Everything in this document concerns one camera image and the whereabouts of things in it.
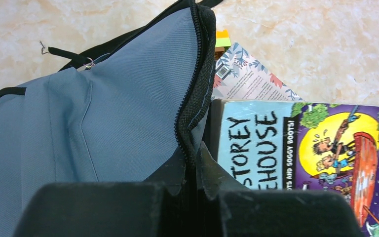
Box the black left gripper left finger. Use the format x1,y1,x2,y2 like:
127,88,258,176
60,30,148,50
144,154,186,196

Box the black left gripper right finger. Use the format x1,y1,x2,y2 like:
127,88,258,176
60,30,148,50
196,142,249,200

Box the blue grey student backpack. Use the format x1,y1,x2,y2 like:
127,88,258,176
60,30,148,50
0,0,216,237

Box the floral pink notebook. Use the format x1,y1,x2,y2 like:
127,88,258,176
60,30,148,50
212,42,302,101

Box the colourful sticky note stack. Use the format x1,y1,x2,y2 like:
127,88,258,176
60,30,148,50
214,29,232,60

